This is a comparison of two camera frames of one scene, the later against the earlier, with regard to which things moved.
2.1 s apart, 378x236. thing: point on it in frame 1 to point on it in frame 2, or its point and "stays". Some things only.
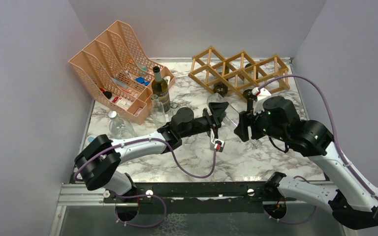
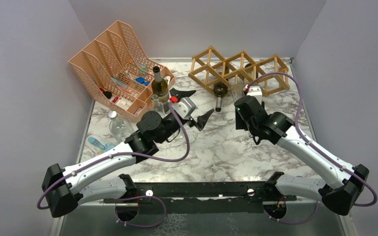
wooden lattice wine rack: (241, 75) stays
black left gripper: (218, 111) to (202, 120)
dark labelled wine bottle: (220, 88) stays
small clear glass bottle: (159, 117) stays
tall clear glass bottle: (232, 117) to (237, 91)
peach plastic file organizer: (114, 70) stays
